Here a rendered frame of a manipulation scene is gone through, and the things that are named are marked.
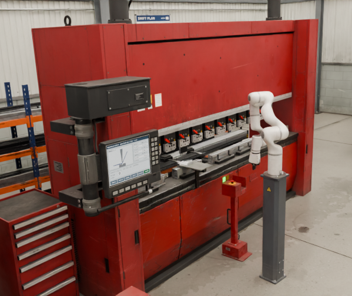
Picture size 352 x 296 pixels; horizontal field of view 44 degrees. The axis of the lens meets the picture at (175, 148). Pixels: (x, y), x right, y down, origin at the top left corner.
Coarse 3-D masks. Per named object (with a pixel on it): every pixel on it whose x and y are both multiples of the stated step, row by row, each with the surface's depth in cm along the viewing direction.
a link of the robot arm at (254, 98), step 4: (252, 92) 380; (256, 92) 379; (248, 96) 380; (252, 96) 376; (256, 96) 376; (252, 100) 377; (256, 100) 377; (252, 104) 382; (256, 104) 389; (252, 108) 394; (256, 108) 394; (252, 112) 395; (256, 112) 394
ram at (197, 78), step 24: (144, 48) 351; (168, 48) 373; (192, 48) 397; (216, 48) 425; (240, 48) 456; (264, 48) 493; (288, 48) 535; (144, 72) 355; (168, 72) 377; (192, 72) 402; (216, 72) 430; (240, 72) 463; (264, 72) 501; (288, 72) 544; (168, 96) 382; (192, 96) 407; (216, 96) 436; (240, 96) 470; (288, 96) 553; (144, 120) 363; (168, 120) 386
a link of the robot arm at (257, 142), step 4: (252, 136) 400; (256, 136) 398; (260, 136) 399; (252, 140) 400; (256, 140) 397; (260, 140) 399; (252, 144) 401; (256, 144) 399; (260, 144) 400; (252, 148) 402; (256, 148) 400
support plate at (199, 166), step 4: (180, 164) 411; (192, 164) 409; (196, 164) 409; (200, 164) 408; (204, 164) 408; (208, 164) 407; (192, 168) 399; (196, 168) 398; (200, 168) 398; (204, 168) 397
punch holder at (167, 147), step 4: (160, 136) 388; (164, 136) 385; (168, 136) 389; (172, 136) 393; (160, 140) 389; (164, 140) 386; (172, 140) 394; (160, 144) 391; (164, 144) 387; (168, 144) 390; (172, 144) 394; (164, 148) 388; (168, 148) 391; (172, 148) 395
